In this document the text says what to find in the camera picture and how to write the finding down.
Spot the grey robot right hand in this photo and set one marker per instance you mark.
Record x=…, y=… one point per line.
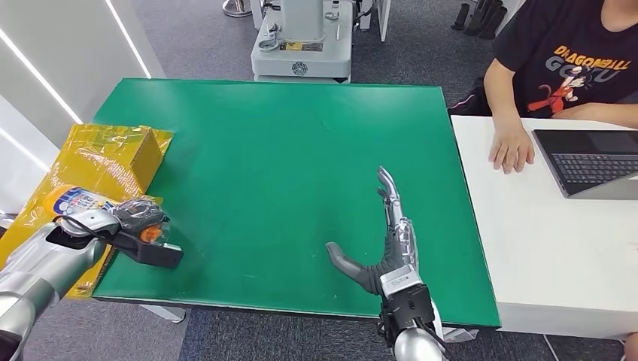
x=398, y=249

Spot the person's right hand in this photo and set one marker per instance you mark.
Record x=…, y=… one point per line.
x=511, y=147

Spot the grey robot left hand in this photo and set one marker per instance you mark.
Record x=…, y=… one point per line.
x=137, y=214

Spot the orange plastic bottle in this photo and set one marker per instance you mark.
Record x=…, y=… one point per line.
x=75, y=199

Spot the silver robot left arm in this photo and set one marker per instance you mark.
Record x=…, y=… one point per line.
x=40, y=274

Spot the yellow film wrapped cardboard box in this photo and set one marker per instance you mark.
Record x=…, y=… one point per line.
x=109, y=159

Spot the dark grey laptop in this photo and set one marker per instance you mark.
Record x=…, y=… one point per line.
x=588, y=164

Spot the white desk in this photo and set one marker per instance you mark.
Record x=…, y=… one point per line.
x=528, y=249

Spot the person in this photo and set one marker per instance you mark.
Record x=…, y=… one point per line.
x=558, y=55

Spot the white table foot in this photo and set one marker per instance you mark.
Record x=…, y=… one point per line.
x=461, y=335
x=167, y=314

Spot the black upright cylinder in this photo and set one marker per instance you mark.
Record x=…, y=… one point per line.
x=494, y=22
x=477, y=17
x=461, y=15

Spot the green table mat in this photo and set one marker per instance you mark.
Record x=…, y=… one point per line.
x=299, y=149

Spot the white furniture panel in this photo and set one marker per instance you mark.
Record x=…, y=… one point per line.
x=384, y=17

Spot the white robot stand machine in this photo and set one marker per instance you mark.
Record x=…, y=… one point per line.
x=304, y=55

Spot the silver round stand base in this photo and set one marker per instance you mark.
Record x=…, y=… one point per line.
x=236, y=7

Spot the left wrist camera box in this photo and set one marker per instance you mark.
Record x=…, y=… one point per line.
x=157, y=254

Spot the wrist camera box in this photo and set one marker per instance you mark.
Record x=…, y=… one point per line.
x=406, y=299
x=157, y=254

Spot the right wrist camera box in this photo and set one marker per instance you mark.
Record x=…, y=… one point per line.
x=406, y=299

